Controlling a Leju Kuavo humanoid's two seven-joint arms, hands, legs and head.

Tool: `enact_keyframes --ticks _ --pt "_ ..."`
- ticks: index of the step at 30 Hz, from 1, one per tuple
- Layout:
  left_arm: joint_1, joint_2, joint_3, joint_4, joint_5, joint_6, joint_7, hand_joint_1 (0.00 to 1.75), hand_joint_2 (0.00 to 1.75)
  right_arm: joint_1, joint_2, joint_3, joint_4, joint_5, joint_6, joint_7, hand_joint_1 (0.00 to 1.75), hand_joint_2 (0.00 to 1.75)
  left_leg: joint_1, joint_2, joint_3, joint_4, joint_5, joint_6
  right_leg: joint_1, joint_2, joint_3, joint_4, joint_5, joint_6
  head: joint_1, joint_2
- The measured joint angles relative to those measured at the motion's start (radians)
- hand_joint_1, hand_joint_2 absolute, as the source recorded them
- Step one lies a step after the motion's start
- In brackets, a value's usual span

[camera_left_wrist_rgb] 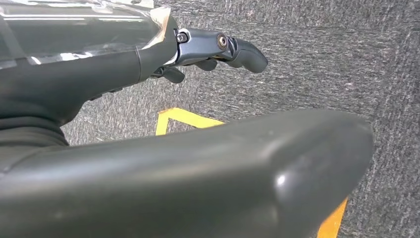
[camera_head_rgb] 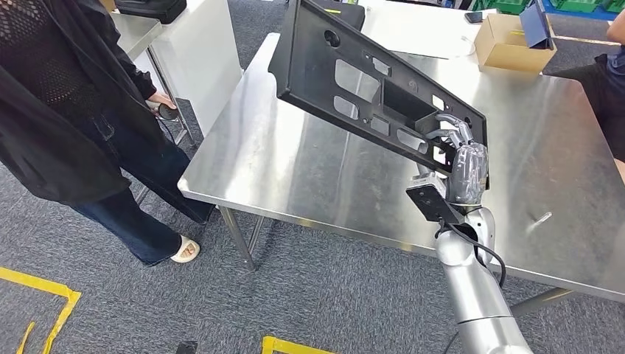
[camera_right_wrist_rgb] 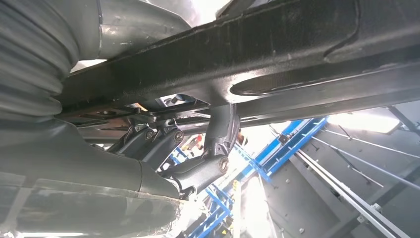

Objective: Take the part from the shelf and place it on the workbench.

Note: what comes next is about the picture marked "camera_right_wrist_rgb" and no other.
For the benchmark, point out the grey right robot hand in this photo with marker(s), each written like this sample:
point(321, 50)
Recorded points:
point(65, 164)

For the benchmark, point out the grey ceiling rail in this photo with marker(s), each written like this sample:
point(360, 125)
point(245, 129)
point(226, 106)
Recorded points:
point(347, 193)

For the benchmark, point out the blue steel frame structure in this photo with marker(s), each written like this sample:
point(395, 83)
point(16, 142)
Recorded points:
point(295, 138)

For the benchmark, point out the bright ceiling light panel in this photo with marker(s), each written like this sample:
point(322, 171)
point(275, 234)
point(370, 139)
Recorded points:
point(364, 122)

